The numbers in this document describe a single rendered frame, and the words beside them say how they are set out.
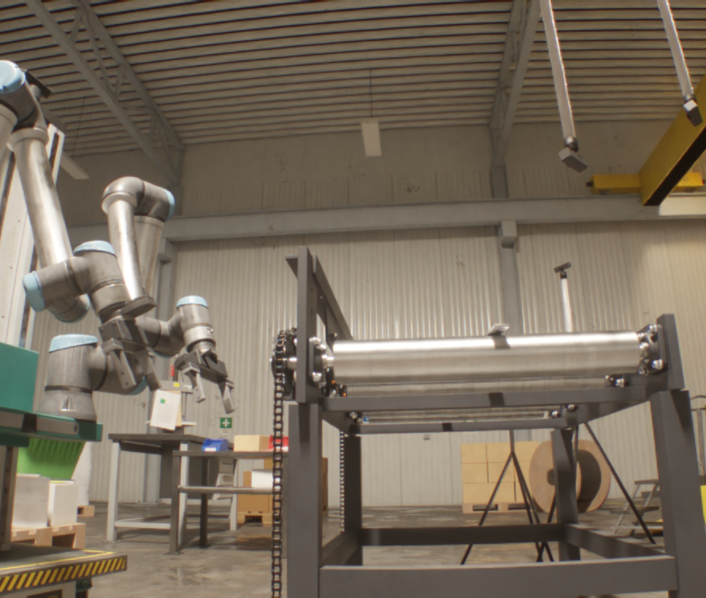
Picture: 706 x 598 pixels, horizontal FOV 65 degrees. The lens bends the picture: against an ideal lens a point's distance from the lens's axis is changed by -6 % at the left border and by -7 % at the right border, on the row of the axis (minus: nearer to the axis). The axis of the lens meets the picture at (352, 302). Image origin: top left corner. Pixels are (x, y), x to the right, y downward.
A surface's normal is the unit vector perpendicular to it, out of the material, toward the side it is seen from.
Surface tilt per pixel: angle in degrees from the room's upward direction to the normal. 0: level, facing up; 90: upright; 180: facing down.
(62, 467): 101
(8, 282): 90
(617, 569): 90
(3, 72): 83
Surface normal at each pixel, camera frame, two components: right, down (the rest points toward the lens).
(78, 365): 0.66, -0.22
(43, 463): 0.96, 0.10
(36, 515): -0.10, -0.29
